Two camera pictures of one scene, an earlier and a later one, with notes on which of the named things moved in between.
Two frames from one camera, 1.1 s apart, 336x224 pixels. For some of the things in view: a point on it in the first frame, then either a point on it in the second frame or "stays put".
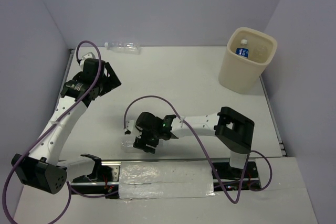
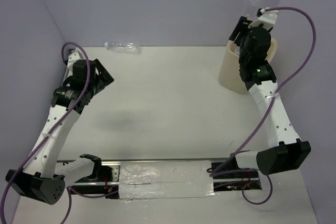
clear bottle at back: [128, 47] stays put
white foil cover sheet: [168, 179] stays put
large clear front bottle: [128, 144] → [251, 2]
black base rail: [242, 174] stays put
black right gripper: [140, 143] → [241, 26]
